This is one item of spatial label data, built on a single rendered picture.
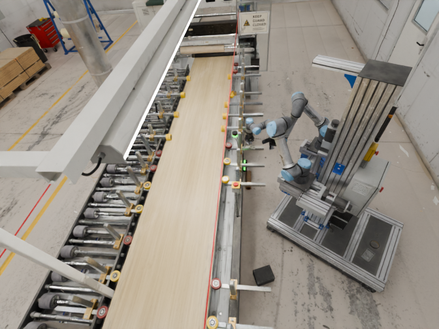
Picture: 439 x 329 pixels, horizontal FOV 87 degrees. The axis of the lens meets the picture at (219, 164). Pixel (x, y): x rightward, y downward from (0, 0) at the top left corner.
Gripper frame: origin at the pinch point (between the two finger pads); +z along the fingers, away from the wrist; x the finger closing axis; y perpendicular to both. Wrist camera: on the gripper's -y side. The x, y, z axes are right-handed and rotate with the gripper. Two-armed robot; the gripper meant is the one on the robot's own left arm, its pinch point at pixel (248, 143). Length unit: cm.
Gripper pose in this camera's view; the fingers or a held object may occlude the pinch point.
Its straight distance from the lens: 262.3
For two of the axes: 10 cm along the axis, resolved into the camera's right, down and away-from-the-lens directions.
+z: 0.9, 6.5, 7.5
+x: 9.6, -2.5, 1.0
